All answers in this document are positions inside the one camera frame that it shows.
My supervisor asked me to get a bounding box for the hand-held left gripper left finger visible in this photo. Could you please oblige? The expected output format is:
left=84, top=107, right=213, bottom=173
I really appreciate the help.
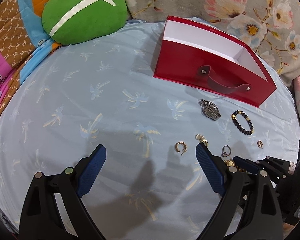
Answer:
left=18, top=144, right=107, bottom=240

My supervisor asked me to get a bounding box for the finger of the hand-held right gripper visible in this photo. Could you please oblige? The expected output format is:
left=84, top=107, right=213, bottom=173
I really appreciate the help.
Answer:
left=233, top=156, right=259, bottom=174
left=255, top=156, right=292, bottom=180

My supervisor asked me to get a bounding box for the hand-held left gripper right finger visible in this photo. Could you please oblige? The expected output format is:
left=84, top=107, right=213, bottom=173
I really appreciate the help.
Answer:
left=195, top=144, right=288, bottom=240

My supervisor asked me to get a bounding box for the gold necklace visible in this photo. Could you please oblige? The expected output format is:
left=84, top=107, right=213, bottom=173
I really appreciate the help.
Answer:
left=224, top=157, right=248, bottom=173

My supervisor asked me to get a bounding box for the red box with strap handle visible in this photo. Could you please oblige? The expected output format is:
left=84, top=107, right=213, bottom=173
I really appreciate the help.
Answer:
left=153, top=15, right=277, bottom=109

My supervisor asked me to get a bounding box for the pearl earring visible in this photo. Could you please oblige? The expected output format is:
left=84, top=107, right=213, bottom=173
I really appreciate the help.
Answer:
left=195, top=134, right=210, bottom=147

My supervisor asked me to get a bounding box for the gold hoop earring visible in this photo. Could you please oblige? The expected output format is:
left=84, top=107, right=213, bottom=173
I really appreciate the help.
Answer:
left=174, top=141, right=188, bottom=156

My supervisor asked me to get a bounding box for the silver wristwatch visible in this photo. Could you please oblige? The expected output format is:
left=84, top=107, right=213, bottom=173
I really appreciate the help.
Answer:
left=199, top=99, right=222, bottom=121

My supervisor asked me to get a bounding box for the light blue palm-print sheet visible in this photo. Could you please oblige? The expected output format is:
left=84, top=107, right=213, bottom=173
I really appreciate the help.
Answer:
left=0, top=17, right=300, bottom=240

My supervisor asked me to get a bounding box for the colourful printed blanket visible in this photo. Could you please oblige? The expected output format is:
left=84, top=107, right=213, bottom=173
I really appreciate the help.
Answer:
left=0, top=0, right=108, bottom=203

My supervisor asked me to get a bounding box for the green round pillow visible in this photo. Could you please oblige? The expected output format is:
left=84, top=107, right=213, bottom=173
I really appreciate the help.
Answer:
left=41, top=0, right=128, bottom=45

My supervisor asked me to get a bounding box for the silver ring with stone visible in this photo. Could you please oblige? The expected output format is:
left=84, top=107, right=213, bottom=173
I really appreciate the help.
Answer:
left=220, top=145, right=232, bottom=158

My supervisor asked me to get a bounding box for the black bead bracelet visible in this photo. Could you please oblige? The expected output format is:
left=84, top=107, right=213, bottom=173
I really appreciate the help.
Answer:
left=231, top=110, right=255, bottom=135

